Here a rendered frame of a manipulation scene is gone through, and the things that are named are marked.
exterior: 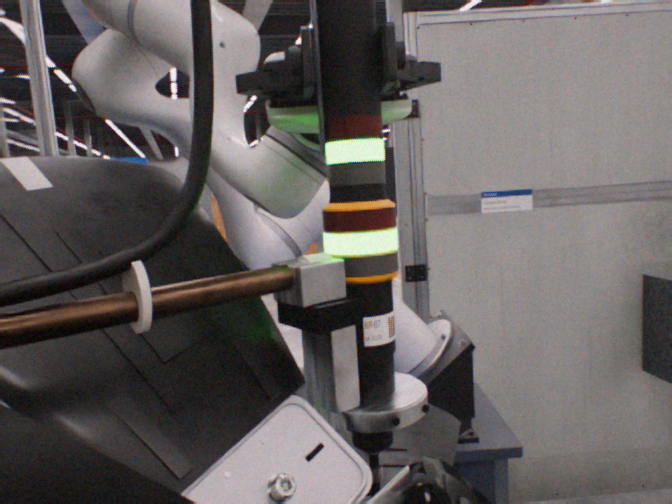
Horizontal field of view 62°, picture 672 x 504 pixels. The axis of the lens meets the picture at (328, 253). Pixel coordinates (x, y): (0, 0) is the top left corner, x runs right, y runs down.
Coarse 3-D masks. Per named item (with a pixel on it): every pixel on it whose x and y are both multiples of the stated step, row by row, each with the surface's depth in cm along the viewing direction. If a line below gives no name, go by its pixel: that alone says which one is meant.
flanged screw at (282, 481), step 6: (276, 474) 27; (282, 474) 26; (288, 474) 26; (270, 480) 27; (276, 480) 26; (282, 480) 27; (288, 480) 26; (294, 480) 26; (270, 486) 26; (276, 486) 26; (282, 486) 27; (288, 486) 27; (294, 486) 26; (270, 492) 26; (276, 492) 26; (282, 492) 26; (288, 492) 26; (294, 492) 26; (276, 498) 26; (282, 498) 26; (288, 498) 26
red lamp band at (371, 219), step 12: (324, 216) 32; (336, 216) 31; (348, 216) 31; (360, 216) 31; (372, 216) 31; (384, 216) 31; (324, 228) 32; (336, 228) 31; (348, 228) 31; (360, 228) 31; (372, 228) 31; (384, 228) 31
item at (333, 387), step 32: (320, 288) 29; (288, 320) 31; (320, 320) 29; (352, 320) 30; (320, 352) 31; (352, 352) 31; (320, 384) 32; (352, 384) 31; (416, 384) 34; (352, 416) 31; (384, 416) 31; (416, 416) 32
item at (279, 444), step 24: (288, 408) 30; (312, 408) 30; (264, 432) 29; (288, 432) 29; (312, 432) 29; (336, 432) 30; (240, 456) 28; (264, 456) 28; (288, 456) 28; (336, 456) 29; (216, 480) 27; (240, 480) 27; (264, 480) 27; (312, 480) 28; (336, 480) 28; (360, 480) 29
